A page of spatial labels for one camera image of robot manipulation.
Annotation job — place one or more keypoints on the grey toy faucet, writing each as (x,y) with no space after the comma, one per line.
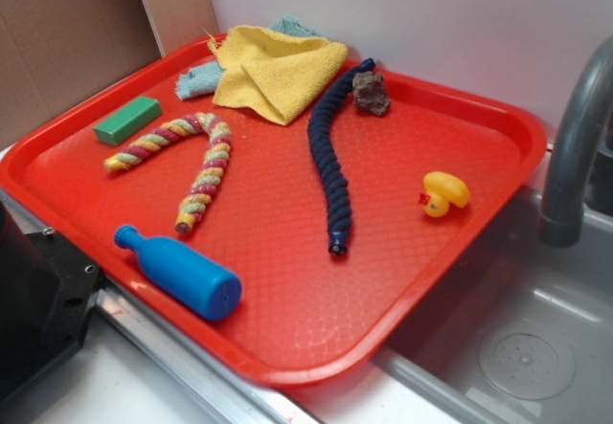
(579,174)

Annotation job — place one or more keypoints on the yellow rubber duck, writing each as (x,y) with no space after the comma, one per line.
(442,190)

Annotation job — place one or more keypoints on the yellow towel cloth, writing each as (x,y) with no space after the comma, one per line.
(277,75)

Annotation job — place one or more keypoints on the green rectangular block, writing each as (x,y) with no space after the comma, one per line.
(127,120)

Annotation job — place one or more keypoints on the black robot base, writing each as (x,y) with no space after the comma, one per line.
(49,287)

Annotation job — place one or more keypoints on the brown rock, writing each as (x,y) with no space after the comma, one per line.
(370,93)

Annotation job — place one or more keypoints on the brown cardboard panel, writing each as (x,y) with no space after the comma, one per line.
(57,53)

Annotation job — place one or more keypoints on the blue plastic bottle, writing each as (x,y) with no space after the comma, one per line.
(207,288)

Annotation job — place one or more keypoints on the grey plastic sink basin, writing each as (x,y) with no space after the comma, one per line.
(515,331)

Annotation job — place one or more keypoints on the teal towel cloth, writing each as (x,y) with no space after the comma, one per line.
(204,79)

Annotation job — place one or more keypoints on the red plastic tray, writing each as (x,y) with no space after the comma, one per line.
(305,315)

